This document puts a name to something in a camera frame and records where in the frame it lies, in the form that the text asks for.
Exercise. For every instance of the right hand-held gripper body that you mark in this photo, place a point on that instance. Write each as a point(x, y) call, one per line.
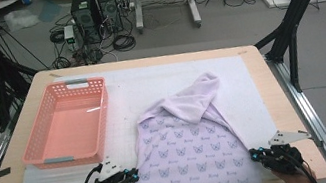
point(284, 158)

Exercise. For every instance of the white foam mat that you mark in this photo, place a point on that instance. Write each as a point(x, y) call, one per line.
point(149, 83)

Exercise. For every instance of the clear plastic bag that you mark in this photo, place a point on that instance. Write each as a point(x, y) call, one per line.
point(21, 19)

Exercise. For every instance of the white power strip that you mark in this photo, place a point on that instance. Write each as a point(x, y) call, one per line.
point(127, 5)

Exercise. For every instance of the black computer tower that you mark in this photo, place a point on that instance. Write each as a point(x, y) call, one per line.
point(109, 9)
point(85, 17)

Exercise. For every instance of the white metal stand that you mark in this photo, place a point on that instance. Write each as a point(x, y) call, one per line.
point(137, 8)

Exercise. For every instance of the person's right hand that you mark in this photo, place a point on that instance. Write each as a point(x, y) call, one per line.
point(293, 181)

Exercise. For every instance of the lilac printed towel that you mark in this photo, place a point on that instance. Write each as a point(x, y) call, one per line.
point(189, 154)

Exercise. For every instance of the small white device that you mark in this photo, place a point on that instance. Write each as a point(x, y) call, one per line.
point(69, 37)

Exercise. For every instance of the pink plastic basket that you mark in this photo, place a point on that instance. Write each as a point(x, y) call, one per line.
point(66, 132)

